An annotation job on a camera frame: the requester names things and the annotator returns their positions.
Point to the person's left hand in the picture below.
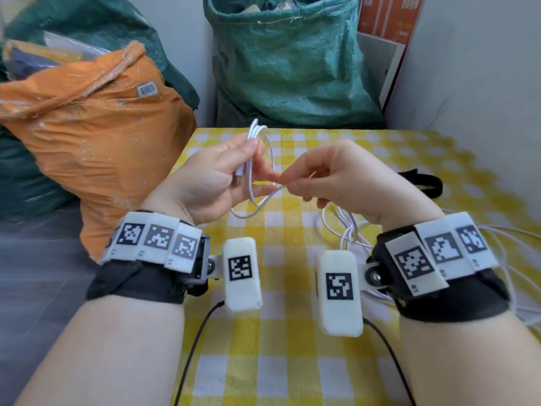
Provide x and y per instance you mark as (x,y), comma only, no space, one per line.
(207,181)

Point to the person's right hand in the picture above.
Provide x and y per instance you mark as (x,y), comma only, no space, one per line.
(359,181)

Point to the person's left forearm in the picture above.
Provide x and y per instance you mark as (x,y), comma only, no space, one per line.
(110,355)

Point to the white marker wrist band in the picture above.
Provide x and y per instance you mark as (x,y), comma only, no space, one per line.
(439,253)
(152,241)

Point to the orange woven sack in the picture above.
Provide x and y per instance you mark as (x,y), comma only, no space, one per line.
(97,139)

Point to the small pale leaning board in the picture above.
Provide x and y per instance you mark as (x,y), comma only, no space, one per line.
(380,63)

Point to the upright open green sack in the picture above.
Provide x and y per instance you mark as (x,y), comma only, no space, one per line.
(291,67)

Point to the large grey board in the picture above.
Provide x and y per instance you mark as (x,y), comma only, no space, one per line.
(477,88)

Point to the tall crumpled green sack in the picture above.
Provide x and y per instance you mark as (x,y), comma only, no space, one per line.
(139,33)

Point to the orange poster board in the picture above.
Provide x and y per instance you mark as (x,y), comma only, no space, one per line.
(393,16)

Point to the small plain cardboard box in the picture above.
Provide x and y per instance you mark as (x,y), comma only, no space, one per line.
(253,8)

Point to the dark green woven sack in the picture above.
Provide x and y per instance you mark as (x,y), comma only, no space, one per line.
(25,177)

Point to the yellow checkered tablecloth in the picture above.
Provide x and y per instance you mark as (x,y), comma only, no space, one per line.
(287,355)

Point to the clear plastic parcel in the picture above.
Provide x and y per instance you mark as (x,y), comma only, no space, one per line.
(76,44)

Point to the grey plastic parcel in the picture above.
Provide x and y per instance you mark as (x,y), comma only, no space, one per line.
(283,2)

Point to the yellow flat parcel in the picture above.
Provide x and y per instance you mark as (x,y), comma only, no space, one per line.
(46,52)

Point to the dark blue parcel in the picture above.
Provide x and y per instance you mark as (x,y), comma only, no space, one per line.
(25,61)

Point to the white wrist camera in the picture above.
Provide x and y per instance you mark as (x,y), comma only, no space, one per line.
(340,287)
(241,274)

